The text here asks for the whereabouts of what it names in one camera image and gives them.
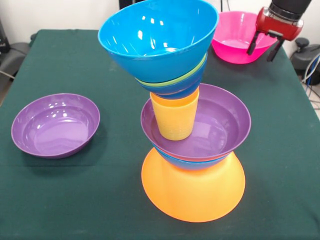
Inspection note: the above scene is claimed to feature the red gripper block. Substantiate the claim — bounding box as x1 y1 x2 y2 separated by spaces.
246 6 305 63

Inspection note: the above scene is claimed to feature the small dark blue bowl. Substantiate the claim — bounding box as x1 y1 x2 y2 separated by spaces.
136 58 208 100

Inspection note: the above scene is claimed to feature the small green bowl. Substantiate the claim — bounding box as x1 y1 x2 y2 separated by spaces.
136 52 208 88

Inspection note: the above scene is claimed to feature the orange cup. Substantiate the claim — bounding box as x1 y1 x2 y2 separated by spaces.
149 87 201 108

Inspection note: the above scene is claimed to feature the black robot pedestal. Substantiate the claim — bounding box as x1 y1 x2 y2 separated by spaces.
119 0 141 8

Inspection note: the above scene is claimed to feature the large pink bowl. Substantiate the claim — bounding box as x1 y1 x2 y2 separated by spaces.
211 10 278 65

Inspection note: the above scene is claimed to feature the large orange bowl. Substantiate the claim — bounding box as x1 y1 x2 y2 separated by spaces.
141 147 246 223

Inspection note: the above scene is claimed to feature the yellow cup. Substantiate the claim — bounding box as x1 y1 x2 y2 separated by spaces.
151 101 200 141

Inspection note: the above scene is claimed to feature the purple shallow bowl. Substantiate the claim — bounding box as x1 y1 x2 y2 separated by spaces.
140 83 252 161
10 93 101 160

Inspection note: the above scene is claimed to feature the dark green tablecloth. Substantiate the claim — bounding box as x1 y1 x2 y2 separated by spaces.
0 29 320 240

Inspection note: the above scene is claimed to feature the light blue bowl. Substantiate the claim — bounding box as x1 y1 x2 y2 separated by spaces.
152 146 233 171
97 0 220 83

